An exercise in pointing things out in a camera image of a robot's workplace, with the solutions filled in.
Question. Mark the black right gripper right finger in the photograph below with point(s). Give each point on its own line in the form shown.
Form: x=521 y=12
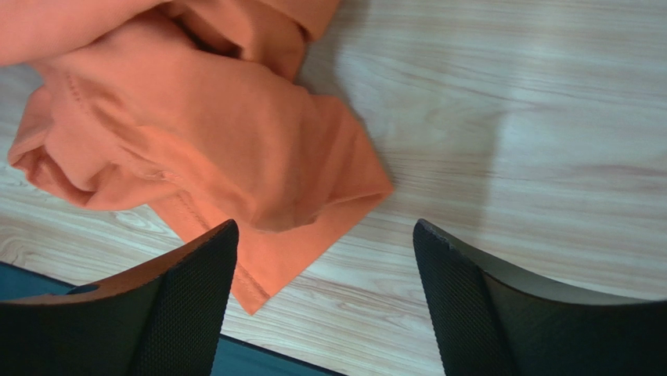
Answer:
x=491 y=317

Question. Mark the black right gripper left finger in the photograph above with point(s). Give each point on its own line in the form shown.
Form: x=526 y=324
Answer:
x=162 y=317

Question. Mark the orange t shirt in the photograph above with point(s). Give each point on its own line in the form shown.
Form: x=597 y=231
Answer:
x=191 y=108

